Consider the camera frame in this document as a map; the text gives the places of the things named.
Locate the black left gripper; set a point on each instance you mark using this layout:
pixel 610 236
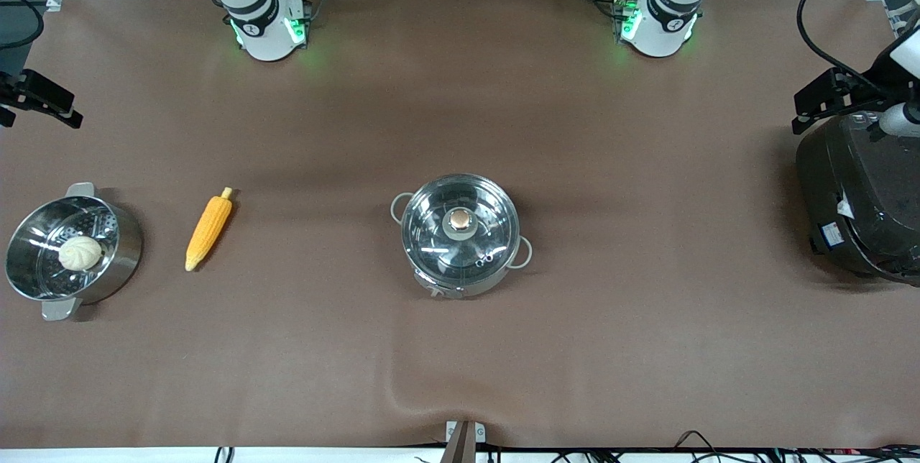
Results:
pixel 872 82

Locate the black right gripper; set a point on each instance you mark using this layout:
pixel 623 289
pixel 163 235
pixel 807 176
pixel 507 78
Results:
pixel 10 88

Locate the glass lid with copper knob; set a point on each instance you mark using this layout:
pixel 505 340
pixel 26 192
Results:
pixel 460 222

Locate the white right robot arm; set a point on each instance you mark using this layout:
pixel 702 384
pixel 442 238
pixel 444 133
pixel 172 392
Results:
pixel 259 10

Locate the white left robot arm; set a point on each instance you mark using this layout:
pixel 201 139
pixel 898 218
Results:
pixel 665 17

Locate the steel steamer pot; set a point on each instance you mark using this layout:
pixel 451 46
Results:
pixel 43 262

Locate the yellow corn cob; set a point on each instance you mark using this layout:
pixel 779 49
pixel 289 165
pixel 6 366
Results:
pixel 208 230

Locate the black rice cooker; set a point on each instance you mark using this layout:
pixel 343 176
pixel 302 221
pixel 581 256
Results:
pixel 862 197

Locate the white steamed bun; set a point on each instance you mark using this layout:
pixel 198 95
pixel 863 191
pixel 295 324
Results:
pixel 80 253

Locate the brown table mat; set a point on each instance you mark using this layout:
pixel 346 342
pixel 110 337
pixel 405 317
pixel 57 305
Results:
pixel 460 348

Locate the metal camera bracket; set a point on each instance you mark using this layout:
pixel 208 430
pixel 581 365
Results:
pixel 461 440

